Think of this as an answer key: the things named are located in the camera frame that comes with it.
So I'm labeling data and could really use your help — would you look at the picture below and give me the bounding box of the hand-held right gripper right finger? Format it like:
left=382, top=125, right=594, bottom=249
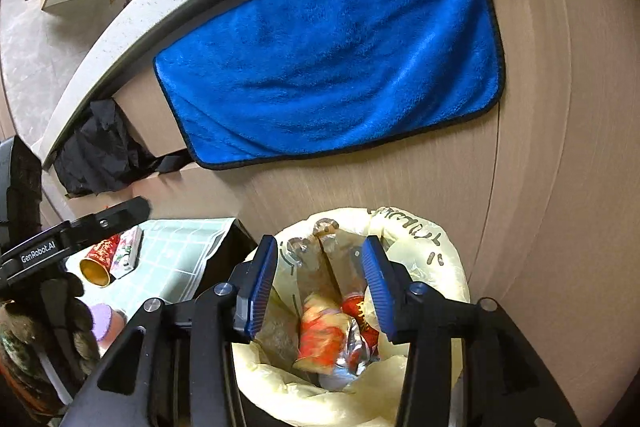
left=360, top=236, right=581, bottom=427

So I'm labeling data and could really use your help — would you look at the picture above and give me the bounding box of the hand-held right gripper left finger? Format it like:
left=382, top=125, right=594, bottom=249
left=60, top=234, right=279, bottom=427

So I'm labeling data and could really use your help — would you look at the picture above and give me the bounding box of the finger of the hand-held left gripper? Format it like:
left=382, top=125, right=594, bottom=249
left=62, top=197, right=152, bottom=254

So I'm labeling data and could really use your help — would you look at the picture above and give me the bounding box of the crushed red drink can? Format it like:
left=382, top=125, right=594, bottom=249
left=320, top=292, right=383, bottom=390

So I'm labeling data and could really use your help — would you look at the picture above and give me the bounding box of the red gold paper wrapper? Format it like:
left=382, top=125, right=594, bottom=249
left=79, top=233, right=124, bottom=289

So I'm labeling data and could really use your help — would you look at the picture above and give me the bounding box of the orange white snack packet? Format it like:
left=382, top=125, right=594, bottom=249
left=292, top=291, right=351, bottom=374

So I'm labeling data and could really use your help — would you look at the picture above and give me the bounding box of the person's left hand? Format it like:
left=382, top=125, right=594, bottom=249
left=42, top=273, right=101, bottom=361

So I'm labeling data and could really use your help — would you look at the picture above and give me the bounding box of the white pink packet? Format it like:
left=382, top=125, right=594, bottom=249
left=111, top=226, right=144, bottom=279

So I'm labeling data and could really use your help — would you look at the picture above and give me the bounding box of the black hanging cloth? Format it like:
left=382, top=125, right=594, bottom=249
left=52, top=99, right=192, bottom=198

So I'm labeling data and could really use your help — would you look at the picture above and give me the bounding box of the green checked tablecloth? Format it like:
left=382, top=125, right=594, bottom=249
left=75, top=217, right=237, bottom=349

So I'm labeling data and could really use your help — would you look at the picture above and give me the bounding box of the wooden cabinet front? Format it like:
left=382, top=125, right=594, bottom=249
left=65, top=0, right=640, bottom=427

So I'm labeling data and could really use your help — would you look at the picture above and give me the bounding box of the blue towel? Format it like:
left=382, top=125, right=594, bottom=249
left=152, top=0, right=507, bottom=170

